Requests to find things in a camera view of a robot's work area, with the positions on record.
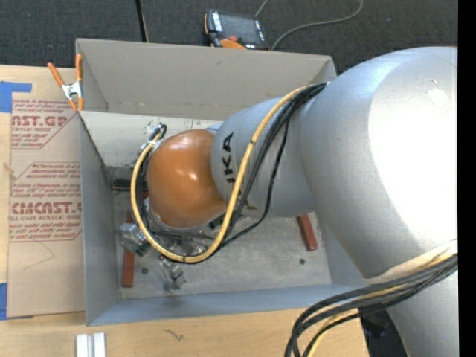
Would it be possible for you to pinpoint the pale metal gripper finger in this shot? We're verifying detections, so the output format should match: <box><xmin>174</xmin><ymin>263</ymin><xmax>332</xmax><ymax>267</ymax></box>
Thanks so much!
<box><xmin>158</xmin><ymin>255</ymin><xmax>187</xmax><ymax>293</ymax></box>
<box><xmin>118</xmin><ymin>222</ymin><xmax>152</xmax><ymax>257</ymax></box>

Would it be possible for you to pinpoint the red-brown flat block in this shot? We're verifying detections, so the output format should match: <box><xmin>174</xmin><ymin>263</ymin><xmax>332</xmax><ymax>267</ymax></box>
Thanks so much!
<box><xmin>295</xmin><ymin>213</ymin><xmax>319</xmax><ymax>253</ymax></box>
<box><xmin>121</xmin><ymin>209</ymin><xmax>136</xmax><ymax>289</ymax></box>

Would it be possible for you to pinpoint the brown cardboard board, red print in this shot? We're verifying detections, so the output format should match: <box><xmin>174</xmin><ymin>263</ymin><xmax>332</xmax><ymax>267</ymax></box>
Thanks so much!
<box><xmin>0</xmin><ymin>64</ymin><xmax>87</xmax><ymax>321</ymax></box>

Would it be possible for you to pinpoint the grey metal bin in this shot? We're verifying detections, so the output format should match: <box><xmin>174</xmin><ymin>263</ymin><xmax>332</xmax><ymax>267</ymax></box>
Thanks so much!
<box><xmin>75</xmin><ymin>38</ymin><xmax>368</xmax><ymax>327</ymax></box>

